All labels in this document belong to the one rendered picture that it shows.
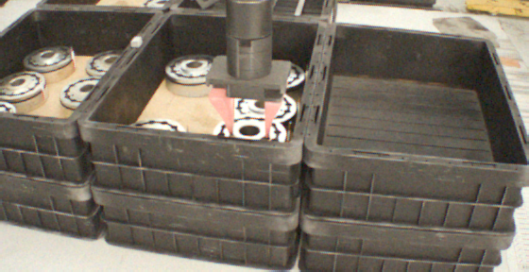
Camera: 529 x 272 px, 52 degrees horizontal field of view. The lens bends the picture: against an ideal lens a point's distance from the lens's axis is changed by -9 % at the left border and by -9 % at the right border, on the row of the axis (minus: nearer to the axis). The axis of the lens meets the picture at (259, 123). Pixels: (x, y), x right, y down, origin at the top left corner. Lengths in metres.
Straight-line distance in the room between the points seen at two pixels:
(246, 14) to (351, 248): 0.35
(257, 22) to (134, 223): 0.35
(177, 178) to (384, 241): 0.29
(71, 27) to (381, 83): 0.61
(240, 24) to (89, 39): 0.53
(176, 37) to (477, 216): 0.64
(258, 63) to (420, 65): 0.42
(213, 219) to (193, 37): 0.42
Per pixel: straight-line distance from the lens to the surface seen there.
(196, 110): 0.96
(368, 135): 0.92
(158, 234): 0.86
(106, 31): 1.15
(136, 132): 0.74
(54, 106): 1.04
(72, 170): 0.84
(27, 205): 0.94
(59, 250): 0.93
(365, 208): 0.76
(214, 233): 0.83
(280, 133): 0.82
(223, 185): 0.77
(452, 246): 0.81
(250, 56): 0.72
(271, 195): 0.76
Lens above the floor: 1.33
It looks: 33 degrees down
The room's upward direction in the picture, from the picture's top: straight up
